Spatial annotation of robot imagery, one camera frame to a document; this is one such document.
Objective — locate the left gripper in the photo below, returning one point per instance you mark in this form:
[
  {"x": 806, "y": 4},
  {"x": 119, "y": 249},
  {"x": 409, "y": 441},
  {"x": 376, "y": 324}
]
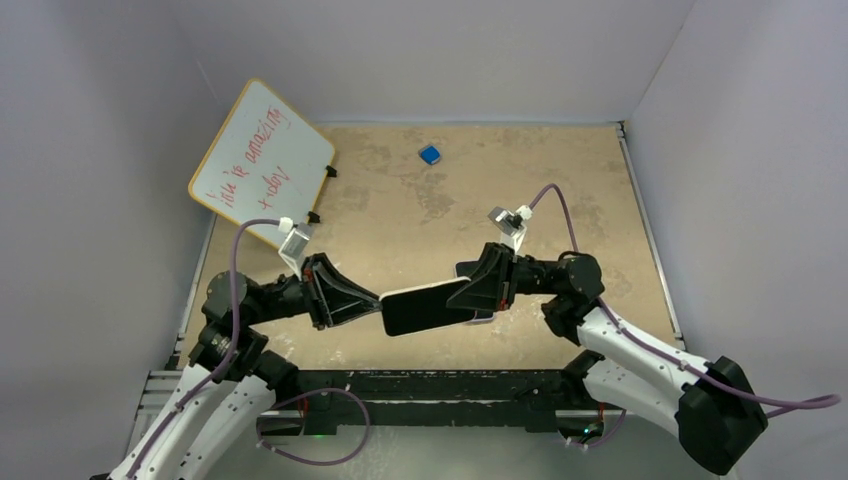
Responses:
[{"x": 331, "y": 295}]

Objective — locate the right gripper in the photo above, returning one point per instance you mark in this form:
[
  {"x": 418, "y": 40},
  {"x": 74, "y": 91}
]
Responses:
[{"x": 490, "y": 285}]

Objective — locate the black phone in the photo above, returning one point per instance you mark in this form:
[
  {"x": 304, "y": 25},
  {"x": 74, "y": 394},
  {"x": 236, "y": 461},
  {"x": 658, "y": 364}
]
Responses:
[
  {"x": 424, "y": 311},
  {"x": 466, "y": 268}
]

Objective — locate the lavender phone case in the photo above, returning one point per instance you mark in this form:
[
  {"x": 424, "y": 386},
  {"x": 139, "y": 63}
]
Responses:
[{"x": 482, "y": 317}]

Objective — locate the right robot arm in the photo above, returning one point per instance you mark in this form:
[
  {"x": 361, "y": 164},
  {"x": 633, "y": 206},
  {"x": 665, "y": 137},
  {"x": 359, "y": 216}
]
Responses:
[{"x": 705, "y": 405}]

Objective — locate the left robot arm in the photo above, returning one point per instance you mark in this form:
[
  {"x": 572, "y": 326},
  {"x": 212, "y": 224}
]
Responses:
[{"x": 231, "y": 377}]

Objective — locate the blue eraser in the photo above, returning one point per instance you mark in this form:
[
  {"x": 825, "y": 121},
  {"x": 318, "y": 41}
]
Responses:
[{"x": 430, "y": 154}]

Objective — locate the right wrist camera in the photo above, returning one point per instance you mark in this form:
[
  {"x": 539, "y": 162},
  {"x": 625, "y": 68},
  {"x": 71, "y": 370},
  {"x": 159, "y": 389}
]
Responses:
[{"x": 511, "y": 225}]

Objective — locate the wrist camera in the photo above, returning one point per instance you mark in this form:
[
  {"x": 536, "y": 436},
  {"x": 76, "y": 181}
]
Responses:
[
  {"x": 296, "y": 238},
  {"x": 511, "y": 225}
]

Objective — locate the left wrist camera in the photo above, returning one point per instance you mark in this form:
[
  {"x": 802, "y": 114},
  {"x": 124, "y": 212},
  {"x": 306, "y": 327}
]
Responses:
[{"x": 296, "y": 238}]

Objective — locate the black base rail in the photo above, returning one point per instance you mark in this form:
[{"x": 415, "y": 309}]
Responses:
[{"x": 536, "y": 401}]

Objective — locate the whiteboard with yellow frame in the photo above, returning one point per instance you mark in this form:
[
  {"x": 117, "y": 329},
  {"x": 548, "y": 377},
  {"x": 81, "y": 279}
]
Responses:
[{"x": 266, "y": 161}]

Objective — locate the aluminium frame rail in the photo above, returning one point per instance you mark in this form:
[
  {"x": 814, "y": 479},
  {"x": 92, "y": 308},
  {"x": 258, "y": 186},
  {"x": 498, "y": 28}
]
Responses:
[{"x": 159, "y": 386}]

